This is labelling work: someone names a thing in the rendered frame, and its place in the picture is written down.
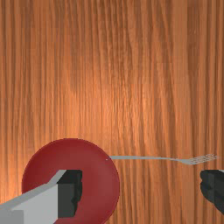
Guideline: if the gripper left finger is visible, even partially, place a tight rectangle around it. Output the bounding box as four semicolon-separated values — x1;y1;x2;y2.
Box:
0;169;83;224

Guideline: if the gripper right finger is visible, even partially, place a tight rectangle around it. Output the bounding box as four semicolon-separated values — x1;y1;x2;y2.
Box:
199;169;224;216

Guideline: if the grey metal fork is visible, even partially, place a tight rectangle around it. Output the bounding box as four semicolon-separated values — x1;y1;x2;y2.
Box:
108;153;219;166

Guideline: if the red plate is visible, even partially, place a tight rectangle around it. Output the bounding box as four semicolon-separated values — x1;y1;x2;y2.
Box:
21;138;121;224

